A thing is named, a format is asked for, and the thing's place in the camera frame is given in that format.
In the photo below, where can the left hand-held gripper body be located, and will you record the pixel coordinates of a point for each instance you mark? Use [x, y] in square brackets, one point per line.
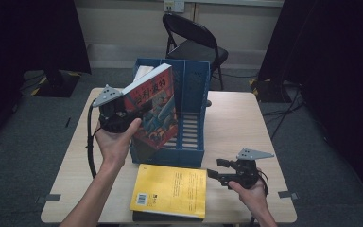
[113, 118]

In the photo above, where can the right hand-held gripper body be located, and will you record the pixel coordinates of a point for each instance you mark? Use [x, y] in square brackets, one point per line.
[245, 175]

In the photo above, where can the red illustrated book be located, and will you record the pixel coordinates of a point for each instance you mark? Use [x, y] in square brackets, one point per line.
[159, 126]

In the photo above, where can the blue book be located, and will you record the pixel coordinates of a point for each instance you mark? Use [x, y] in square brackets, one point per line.
[143, 72]

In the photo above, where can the yellow book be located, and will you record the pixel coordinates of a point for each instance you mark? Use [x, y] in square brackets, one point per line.
[170, 189]

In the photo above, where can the blue plastic file rack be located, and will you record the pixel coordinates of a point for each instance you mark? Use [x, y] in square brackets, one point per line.
[192, 94]

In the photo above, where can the black book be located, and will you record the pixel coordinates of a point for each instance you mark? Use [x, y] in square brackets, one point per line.
[157, 218]

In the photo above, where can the person's right hand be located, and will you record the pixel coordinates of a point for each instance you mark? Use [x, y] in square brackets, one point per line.
[250, 198]

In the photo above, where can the person's left hand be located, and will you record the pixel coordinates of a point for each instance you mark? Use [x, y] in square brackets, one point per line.
[115, 146]

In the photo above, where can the black pen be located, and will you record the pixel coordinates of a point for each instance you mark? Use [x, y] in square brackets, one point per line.
[67, 122]

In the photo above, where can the grey tape strip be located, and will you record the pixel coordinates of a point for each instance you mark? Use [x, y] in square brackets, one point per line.
[52, 198]
[288, 195]

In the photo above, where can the stand base with striped tape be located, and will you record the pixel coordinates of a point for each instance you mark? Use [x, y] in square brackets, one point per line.
[269, 91]
[55, 83]

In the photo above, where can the black folding chair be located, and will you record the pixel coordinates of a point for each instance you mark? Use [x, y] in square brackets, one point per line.
[198, 50]

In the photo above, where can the black curtain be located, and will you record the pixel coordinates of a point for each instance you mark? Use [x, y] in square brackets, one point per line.
[334, 63]
[19, 47]

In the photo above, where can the white wall socket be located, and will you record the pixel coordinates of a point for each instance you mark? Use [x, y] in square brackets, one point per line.
[174, 5]

